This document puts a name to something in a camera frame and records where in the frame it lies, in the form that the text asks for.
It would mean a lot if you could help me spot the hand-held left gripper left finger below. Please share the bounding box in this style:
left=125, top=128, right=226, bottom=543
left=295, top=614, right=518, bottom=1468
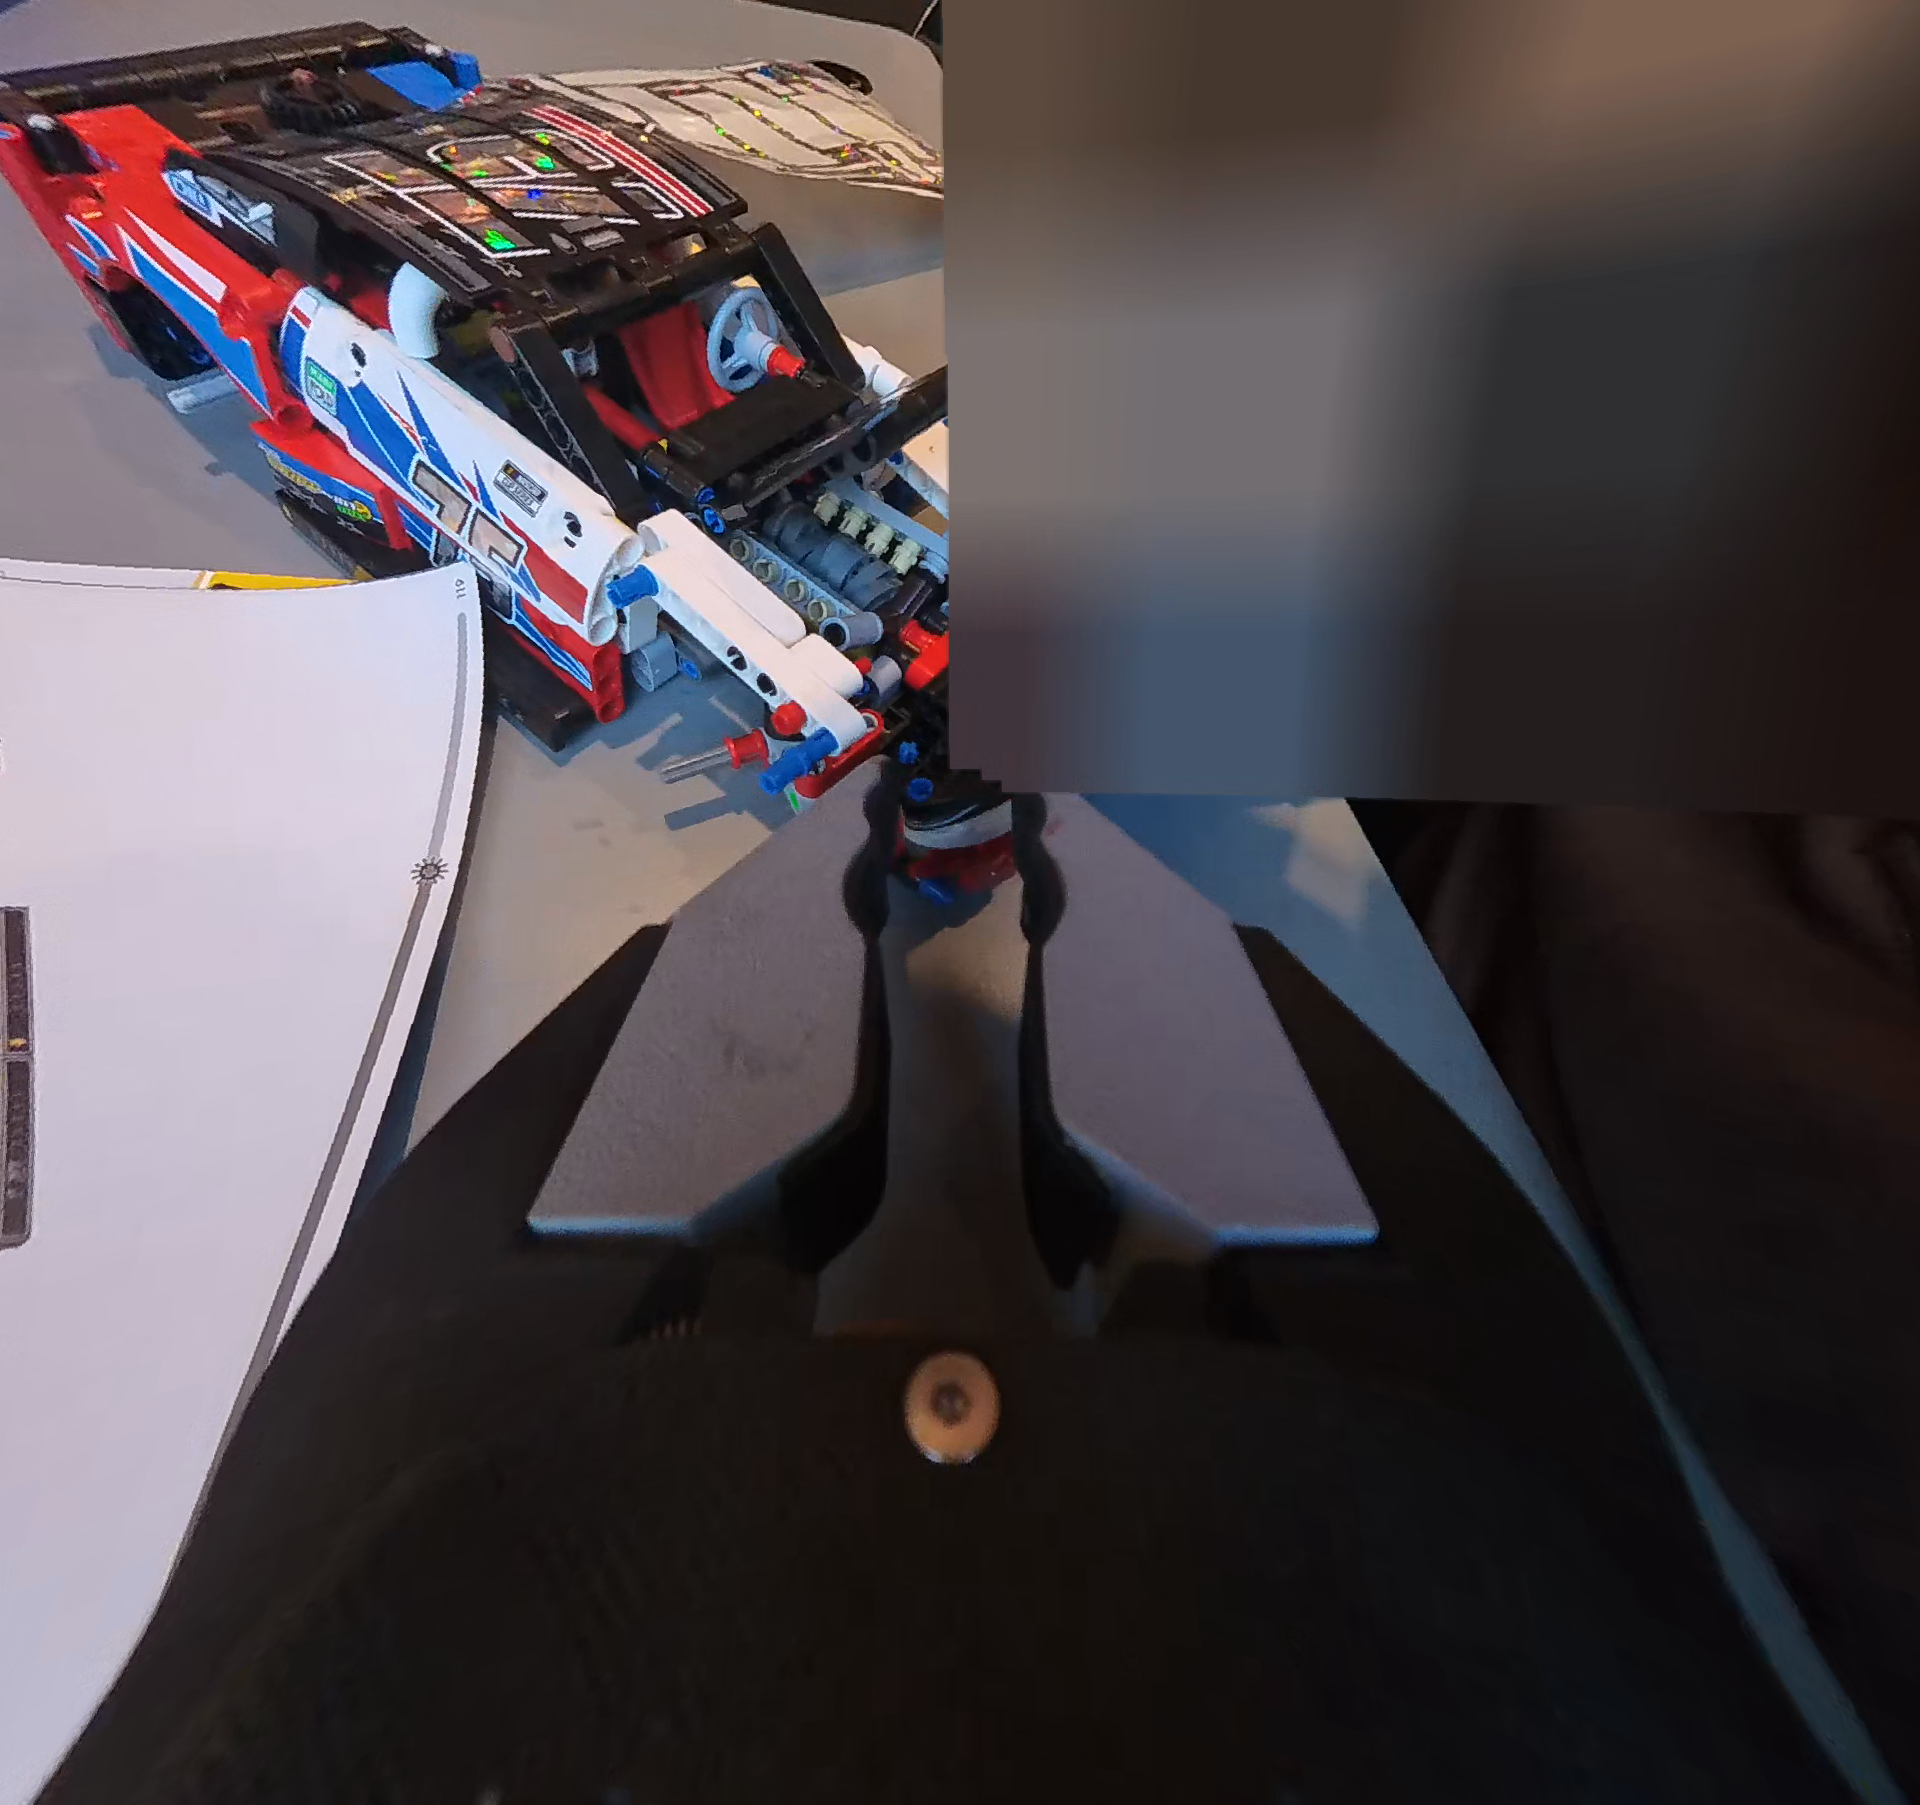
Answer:
left=523, top=768, right=894, bottom=1278

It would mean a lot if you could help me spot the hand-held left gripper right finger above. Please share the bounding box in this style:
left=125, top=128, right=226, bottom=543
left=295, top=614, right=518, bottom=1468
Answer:
left=1017, top=788, right=1380, bottom=1293

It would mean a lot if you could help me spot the white instruction booklet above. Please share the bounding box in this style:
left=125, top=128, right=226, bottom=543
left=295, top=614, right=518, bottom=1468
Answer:
left=0, top=558, right=489, bottom=1793

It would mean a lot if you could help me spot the red white blue brick race car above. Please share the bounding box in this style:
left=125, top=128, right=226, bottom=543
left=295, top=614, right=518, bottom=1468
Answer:
left=0, top=20, right=1052, bottom=907

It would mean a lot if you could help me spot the grey desk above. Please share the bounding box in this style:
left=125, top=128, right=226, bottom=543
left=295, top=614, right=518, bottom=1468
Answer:
left=0, top=0, right=1875, bottom=1805

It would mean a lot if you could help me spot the person's brown shirt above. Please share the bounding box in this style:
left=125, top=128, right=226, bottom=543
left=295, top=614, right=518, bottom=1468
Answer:
left=1350, top=796, right=1920, bottom=1805

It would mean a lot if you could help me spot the holographic sticker sheet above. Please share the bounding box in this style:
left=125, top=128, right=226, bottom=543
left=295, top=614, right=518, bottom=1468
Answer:
left=540, top=56, right=947, bottom=198

